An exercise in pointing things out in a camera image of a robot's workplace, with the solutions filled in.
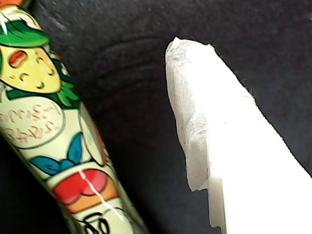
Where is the snack bar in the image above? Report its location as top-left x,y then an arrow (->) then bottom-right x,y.
0,0 -> 150,234

